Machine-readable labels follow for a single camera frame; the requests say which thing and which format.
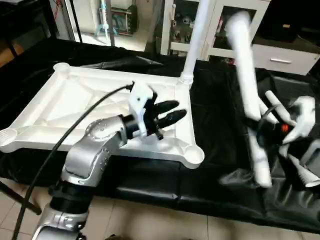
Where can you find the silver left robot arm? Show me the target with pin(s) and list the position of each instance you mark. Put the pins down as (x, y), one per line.
(92, 150)

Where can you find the white plastic table leg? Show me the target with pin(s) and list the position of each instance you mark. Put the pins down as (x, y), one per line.
(272, 97)
(247, 90)
(197, 35)

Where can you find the white glass-door cabinet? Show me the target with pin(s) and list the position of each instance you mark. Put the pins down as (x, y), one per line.
(172, 30)

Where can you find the white drawer unit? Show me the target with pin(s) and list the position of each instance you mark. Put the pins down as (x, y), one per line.
(285, 60)

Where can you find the black metal shelf rack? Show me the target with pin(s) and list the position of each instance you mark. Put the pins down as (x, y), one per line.
(25, 20)

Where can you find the light blue metal frame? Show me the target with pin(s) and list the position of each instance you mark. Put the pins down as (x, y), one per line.
(104, 20)

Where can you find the black metal bench leg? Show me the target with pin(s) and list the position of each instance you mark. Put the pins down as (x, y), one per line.
(17, 197)

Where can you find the black mat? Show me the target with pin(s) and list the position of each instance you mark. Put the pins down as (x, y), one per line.
(210, 190)

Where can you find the black box yellow label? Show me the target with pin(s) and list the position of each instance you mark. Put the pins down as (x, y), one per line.
(287, 20)

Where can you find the dark storage box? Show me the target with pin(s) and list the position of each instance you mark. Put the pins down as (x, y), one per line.
(124, 20)

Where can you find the white plastic table top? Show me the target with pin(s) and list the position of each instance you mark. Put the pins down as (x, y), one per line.
(75, 100)

